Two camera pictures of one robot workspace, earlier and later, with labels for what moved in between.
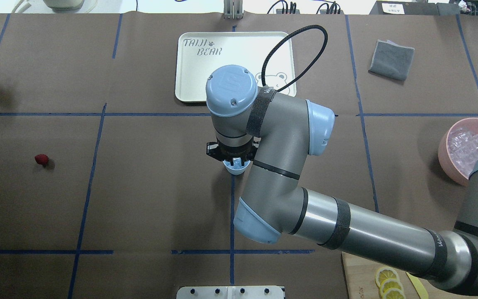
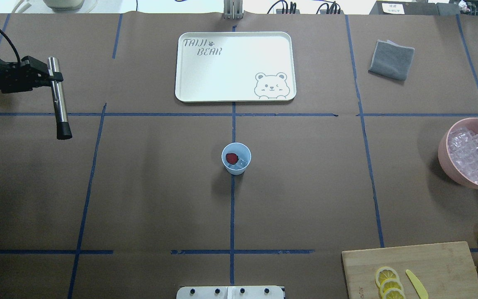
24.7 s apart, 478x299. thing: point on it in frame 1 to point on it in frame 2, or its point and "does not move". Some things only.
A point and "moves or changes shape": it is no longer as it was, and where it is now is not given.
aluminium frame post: (233, 9) does not move
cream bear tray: (199, 54) does not move
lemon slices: (390, 286) does not move
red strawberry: (42, 159) moves or changes shape
